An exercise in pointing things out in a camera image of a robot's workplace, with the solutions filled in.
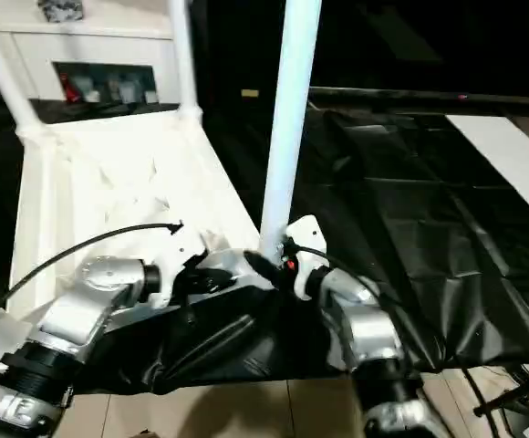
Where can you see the white plastic table top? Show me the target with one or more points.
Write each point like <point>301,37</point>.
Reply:
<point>128,173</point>

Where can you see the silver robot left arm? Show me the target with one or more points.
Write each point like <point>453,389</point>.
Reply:
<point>87,310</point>

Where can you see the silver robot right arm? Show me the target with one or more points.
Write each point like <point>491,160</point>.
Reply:
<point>360,328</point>

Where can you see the black plastic mat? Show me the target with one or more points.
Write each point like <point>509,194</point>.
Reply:
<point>429,237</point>

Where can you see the small brown cardboard piece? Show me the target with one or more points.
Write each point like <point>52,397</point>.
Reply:
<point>250,92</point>

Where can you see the small red bottle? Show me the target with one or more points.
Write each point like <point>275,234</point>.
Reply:
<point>68,87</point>

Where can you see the white flat board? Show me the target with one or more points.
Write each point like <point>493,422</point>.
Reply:
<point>511,160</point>

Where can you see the white glass-door cabinet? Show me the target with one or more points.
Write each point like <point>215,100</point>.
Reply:
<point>91,41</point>

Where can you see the black tripod stand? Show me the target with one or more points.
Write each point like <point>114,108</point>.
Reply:
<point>520,401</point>

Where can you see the dark patterned jar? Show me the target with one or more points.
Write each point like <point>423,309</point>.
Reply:
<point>61,9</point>

